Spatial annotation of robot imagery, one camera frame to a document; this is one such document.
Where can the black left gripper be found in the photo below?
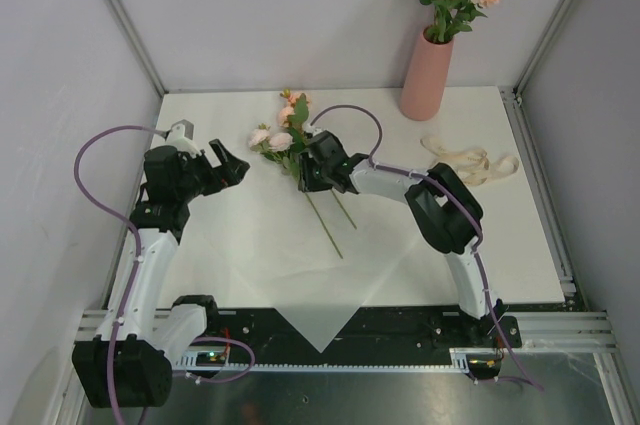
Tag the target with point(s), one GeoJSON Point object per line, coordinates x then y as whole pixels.
{"type": "Point", "coordinates": [230, 173]}

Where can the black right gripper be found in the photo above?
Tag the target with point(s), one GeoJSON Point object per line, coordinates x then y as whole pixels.
{"type": "Point", "coordinates": [306, 183]}

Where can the white wrapping paper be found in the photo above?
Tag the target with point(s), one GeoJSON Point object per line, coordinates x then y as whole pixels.
{"type": "Point", "coordinates": [314, 258]}

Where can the cream printed ribbon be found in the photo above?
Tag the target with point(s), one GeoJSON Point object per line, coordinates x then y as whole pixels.
{"type": "Point", "coordinates": [471, 165]}

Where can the pink flower bouquet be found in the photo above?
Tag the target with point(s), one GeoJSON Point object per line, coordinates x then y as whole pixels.
{"type": "Point", "coordinates": [296, 109]}

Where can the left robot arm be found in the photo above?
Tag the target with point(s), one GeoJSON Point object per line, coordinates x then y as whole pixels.
{"type": "Point", "coordinates": [129, 361]}

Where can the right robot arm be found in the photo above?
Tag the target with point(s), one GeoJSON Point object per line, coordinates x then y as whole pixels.
{"type": "Point", "coordinates": [446, 213]}

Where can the pink tall vase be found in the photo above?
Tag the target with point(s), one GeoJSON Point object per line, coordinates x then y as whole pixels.
{"type": "Point", "coordinates": [425, 81]}

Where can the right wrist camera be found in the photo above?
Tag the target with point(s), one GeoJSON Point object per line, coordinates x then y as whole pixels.
{"type": "Point", "coordinates": [312, 131]}

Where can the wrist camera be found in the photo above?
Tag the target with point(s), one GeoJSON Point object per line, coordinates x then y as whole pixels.
{"type": "Point", "coordinates": [312, 131]}
{"type": "Point", "coordinates": [180, 136]}

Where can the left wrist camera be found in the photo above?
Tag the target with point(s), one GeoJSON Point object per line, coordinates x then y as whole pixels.
{"type": "Point", "coordinates": [180, 136]}

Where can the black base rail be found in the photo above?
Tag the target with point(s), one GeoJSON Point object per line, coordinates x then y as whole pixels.
{"type": "Point", "coordinates": [374, 337]}

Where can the left aluminium frame post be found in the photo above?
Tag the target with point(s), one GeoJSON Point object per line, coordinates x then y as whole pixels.
{"type": "Point", "coordinates": [135, 43]}

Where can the aluminium frame post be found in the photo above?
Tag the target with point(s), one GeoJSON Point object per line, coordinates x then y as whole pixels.
{"type": "Point", "coordinates": [135, 43]}
{"type": "Point", "coordinates": [549, 35]}

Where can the right aluminium frame post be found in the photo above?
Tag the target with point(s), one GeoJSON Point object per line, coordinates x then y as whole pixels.
{"type": "Point", "coordinates": [549, 35]}

